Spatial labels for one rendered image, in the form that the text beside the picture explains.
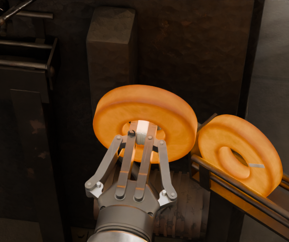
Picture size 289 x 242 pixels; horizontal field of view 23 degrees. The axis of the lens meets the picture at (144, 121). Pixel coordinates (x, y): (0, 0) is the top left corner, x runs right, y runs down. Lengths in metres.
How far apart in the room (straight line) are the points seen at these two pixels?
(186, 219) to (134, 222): 0.45
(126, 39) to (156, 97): 0.26
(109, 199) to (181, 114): 0.16
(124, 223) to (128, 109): 0.18
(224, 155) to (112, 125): 0.25
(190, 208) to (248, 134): 0.28
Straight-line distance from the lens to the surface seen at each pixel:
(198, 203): 1.33
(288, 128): 2.16
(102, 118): 1.02
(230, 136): 1.12
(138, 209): 0.91
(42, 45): 1.35
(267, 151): 1.11
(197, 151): 1.21
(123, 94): 0.99
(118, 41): 1.21
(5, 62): 1.32
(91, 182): 0.96
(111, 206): 0.91
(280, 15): 2.52
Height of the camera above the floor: 1.63
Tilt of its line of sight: 50 degrees down
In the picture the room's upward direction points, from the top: straight up
